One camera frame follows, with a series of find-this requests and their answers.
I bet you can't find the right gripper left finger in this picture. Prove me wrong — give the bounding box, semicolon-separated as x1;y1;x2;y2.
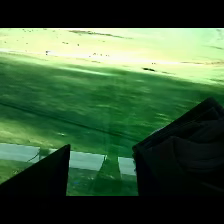
0;143;72;197

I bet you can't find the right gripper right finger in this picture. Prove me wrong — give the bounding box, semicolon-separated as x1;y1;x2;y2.
132;146;216;197

